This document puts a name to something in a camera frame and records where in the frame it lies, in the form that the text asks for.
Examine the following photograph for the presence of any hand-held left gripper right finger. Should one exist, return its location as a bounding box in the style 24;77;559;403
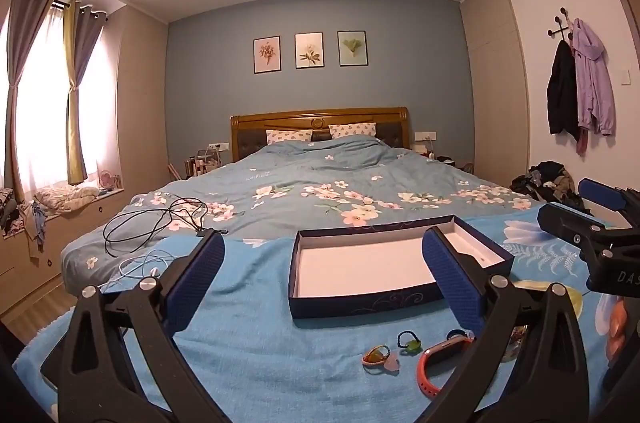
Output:
421;226;592;423

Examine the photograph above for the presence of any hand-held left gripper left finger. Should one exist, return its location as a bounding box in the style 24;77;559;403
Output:
40;229;226;423

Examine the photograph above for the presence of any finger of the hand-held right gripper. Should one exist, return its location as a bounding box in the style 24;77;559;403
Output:
537;202;622;250
578;177;640;224

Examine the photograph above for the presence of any black ring with green bead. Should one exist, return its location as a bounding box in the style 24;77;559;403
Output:
397;330;424;352

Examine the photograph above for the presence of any tortoiseshell bangle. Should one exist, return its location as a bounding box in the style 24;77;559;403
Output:
504;325;527;363

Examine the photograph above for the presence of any dark blue shallow box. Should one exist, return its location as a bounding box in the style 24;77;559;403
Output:
288;214;515;320

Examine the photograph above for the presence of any orange wristband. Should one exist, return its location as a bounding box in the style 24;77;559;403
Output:
416;336;475;400

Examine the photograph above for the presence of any orange and green ring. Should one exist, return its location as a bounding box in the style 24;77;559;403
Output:
362;345;390;375

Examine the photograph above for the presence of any dark pile of clothes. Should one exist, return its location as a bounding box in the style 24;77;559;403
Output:
510;160;587;210

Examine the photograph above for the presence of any black jacket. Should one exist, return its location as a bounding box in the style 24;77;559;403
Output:
546;39;582;142

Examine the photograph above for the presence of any bedside cosmetics clutter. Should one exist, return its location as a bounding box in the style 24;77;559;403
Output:
184;143;224;179

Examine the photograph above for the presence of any bright blue flower blanket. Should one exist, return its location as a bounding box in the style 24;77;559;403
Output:
12;203;640;423

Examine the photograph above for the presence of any purple jacket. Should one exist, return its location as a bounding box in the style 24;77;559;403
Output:
571;18;617;137

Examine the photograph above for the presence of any small pink fan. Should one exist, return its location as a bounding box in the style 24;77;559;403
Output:
97;170;122;193

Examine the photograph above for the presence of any floral blue duvet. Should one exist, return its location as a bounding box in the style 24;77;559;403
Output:
60;134;541;289

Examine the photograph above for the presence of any white crumpled bedding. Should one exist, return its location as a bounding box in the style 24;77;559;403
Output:
34;186;101;211

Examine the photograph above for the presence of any patterned white pillow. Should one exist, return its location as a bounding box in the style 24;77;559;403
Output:
328;123;377;140
266;129;314;146

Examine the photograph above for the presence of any yellow green curtain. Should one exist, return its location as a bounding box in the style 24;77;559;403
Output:
62;0;90;186

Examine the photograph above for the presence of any mixed pile of clothes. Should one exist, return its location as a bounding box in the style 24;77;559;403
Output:
0;188;48;254

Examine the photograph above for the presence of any wooden bed headboard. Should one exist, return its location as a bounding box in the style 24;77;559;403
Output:
230;106;411;164

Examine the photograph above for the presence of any pink flower framed picture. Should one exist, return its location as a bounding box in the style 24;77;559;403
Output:
253;36;282;75

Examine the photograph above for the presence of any white flower framed picture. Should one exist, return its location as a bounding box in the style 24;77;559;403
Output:
294;32;325;69

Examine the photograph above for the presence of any grey curtain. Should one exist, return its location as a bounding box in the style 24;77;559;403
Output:
75;4;107;89
0;0;57;204

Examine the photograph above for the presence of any black curtain rod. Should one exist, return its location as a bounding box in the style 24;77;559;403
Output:
50;0;109;22

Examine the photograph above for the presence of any white cable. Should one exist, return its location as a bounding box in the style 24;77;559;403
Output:
97;253;177;293

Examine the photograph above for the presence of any black cable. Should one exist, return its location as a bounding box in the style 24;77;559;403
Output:
103;194;229;257

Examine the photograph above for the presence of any black wall coat rack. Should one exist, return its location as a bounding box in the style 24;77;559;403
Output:
545;7;574;42

